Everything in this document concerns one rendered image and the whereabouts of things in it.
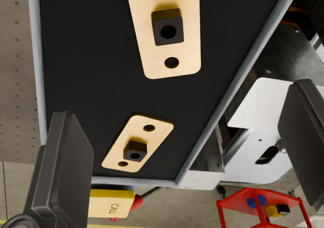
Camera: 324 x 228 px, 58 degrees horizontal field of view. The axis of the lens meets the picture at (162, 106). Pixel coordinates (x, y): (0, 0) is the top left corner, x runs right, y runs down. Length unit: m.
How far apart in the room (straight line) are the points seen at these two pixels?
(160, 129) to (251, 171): 0.47
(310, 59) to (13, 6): 0.61
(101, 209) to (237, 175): 0.39
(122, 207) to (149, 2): 0.27
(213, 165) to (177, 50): 0.38
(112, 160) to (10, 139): 0.85
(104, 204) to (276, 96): 0.23
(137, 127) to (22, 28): 0.57
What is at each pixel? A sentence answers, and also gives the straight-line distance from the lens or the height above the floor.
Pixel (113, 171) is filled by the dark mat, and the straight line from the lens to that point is 0.31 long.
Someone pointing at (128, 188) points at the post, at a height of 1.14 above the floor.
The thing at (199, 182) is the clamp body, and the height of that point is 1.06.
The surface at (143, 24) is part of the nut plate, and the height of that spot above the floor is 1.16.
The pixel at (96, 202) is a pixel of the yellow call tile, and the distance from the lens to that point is 0.37.
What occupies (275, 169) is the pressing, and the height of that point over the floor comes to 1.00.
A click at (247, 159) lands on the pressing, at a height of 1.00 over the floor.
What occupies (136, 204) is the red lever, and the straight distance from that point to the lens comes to 0.50.
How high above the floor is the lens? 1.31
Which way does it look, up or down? 42 degrees down
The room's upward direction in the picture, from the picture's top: 174 degrees clockwise
